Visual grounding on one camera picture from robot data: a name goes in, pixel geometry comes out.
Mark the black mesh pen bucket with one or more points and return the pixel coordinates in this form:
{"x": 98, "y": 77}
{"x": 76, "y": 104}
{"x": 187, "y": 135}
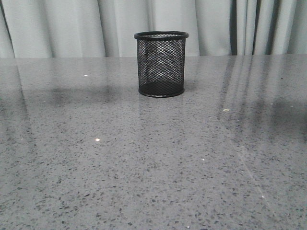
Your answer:
{"x": 161, "y": 62}

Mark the grey pleated curtain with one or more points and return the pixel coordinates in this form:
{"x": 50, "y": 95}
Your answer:
{"x": 105, "y": 28}

